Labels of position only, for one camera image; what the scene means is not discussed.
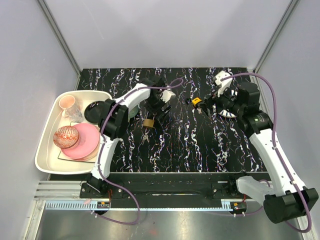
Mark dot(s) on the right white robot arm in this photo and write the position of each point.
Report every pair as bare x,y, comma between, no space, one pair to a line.
289,197

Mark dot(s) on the green ceramic mug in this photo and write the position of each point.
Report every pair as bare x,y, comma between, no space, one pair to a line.
133,112

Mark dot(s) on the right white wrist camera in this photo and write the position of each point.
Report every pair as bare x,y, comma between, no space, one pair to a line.
222,80

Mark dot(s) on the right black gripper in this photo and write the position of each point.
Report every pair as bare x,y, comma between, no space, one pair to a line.
213,99

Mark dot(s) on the silver key bunch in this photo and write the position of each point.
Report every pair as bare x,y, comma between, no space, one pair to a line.
145,138

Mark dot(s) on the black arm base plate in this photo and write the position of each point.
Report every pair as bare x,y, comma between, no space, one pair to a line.
162,190

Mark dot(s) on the blue striped white plate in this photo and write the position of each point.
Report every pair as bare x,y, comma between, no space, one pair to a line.
223,112

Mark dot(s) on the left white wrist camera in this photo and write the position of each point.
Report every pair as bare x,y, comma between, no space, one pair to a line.
167,95

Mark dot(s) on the black bowl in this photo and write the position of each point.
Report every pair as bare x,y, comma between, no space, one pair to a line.
93,112

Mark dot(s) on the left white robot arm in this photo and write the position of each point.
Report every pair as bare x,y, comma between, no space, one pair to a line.
113,123

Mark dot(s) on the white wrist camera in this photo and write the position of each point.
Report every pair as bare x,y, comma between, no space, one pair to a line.
222,80
167,95

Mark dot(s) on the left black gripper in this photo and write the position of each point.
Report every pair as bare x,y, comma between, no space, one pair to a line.
154,110

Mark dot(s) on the pink plate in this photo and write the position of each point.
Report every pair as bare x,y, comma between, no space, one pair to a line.
87,145

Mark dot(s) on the cream plastic tray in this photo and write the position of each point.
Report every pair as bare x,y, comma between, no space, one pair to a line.
49,158

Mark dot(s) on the red patterned bowl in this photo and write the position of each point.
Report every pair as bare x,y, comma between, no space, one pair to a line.
66,137

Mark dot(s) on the brass padlock silver shackle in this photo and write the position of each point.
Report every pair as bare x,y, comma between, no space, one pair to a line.
149,121

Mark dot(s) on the pink plastic cup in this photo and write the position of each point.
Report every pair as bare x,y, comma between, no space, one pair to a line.
66,102

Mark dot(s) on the clear drinking glass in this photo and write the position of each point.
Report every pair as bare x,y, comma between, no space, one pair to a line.
74,114

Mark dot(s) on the yellow padlock black shackle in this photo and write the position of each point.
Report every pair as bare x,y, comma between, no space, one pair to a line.
194,101

